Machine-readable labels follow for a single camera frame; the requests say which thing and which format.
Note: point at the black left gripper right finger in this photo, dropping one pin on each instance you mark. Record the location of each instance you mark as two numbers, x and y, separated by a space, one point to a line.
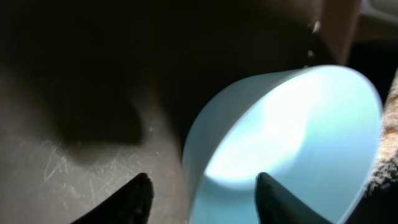
276 205

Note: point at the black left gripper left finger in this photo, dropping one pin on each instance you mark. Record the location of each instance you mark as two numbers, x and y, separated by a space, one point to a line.
131 204

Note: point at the light blue bowl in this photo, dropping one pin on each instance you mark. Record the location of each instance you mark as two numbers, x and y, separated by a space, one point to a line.
314 133

